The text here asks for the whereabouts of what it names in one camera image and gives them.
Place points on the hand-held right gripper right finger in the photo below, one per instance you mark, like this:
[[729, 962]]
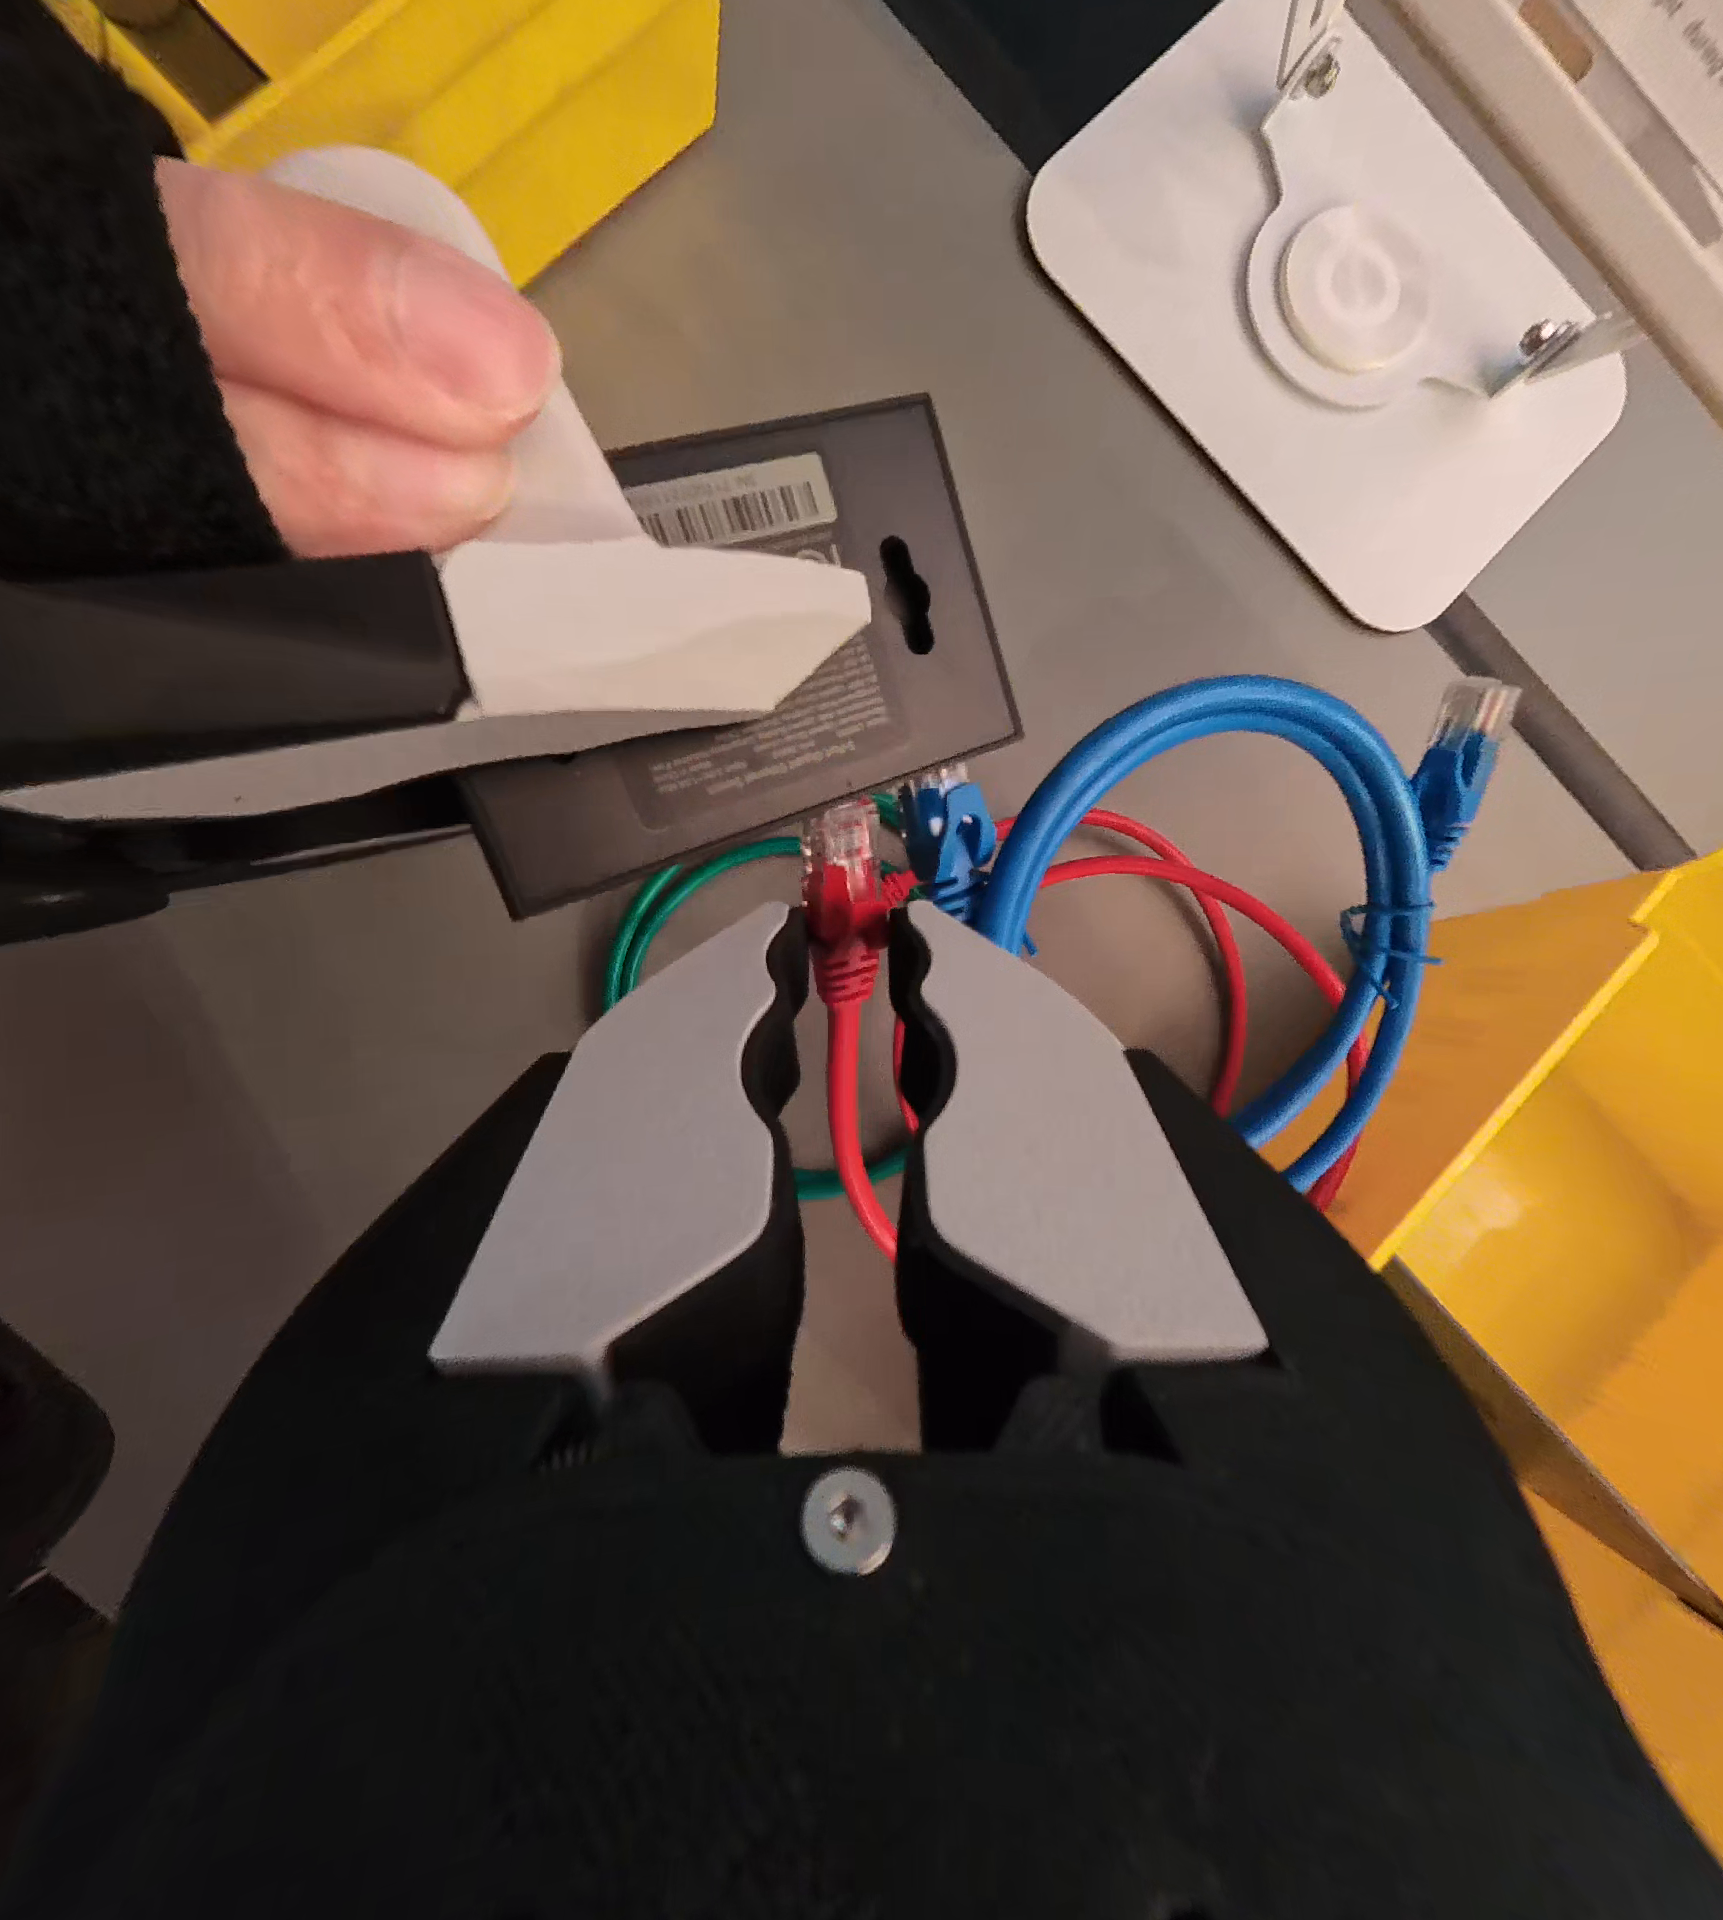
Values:
[[1073, 1200]]

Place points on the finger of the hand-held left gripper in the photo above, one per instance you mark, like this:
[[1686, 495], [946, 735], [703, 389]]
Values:
[[650, 630]]

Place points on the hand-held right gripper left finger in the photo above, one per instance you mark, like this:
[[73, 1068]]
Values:
[[622, 1200]]

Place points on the black ethernet switch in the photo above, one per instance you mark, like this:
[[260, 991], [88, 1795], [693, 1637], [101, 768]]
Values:
[[878, 451]]

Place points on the yellow bin with divider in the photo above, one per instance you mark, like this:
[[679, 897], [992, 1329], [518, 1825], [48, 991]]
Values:
[[1628, 1200]]

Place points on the person's left hand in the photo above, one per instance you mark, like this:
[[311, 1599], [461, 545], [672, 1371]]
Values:
[[382, 361]]

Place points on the yellow plastic bin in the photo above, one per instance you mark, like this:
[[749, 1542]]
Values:
[[578, 119]]

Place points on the black bin divider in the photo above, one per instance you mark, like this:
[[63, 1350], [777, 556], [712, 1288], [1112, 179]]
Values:
[[1595, 1516]]

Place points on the white stand base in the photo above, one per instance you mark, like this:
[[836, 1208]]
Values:
[[1178, 300]]

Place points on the black table mat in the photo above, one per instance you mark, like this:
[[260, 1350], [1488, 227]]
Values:
[[1012, 61]]

